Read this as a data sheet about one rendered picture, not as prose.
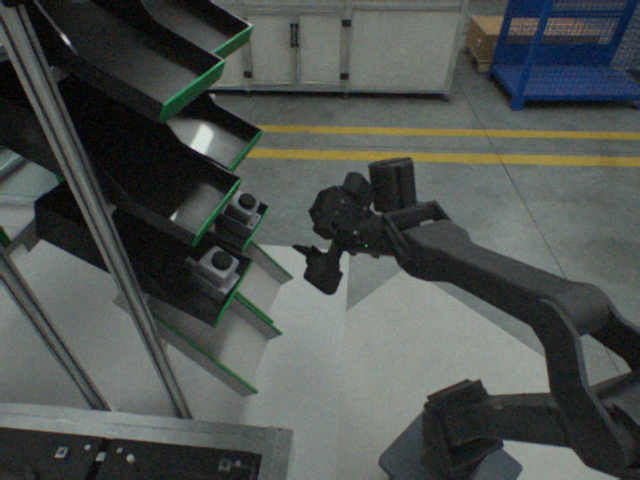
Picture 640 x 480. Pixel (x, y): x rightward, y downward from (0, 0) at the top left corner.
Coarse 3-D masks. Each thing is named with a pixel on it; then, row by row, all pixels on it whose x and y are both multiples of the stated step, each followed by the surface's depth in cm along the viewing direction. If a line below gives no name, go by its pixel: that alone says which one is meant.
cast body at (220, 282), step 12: (216, 252) 61; (192, 264) 64; (204, 264) 60; (216, 264) 60; (228, 264) 60; (192, 276) 62; (204, 276) 61; (216, 276) 60; (228, 276) 62; (204, 288) 63; (216, 288) 62; (228, 288) 63; (216, 300) 64
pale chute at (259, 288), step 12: (252, 240) 88; (252, 252) 90; (264, 252) 89; (252, 264) 91; (264, 264) 92; (276, 264) 90; (252, 276) 90; (264, 276) 92; (276, 276) 93; (288, 276) 92; (240, 288) 86; (252, 288) 88; (264, 288) 91; (276, 288) 93; (252, 300) 87; (264, 300) 89; (264, 312) 88
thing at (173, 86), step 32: (32, 0) 36; (64, 0) 46; (96, 0) 48; (128, 0) 47; (64, 32) 43; (96, 32) 45; (128, 32) 47; (160, 32) 48; (64, 64) 39; (96, 64) 38; (128, 64) 44; (160, 64) 46; (192, 64) 49; (224, 64) 48; (128, 96) 39; (160, 96) 43; (192, 96) 44
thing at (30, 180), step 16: (0, 48) 106; (0, 160) 129; (16, 160) 128; (0, 176) 133; (16, 176) 132; (32, 176) 132; (48, 176) 131; (0, 192) 137; (16, 192) 137; (32, 192) 136
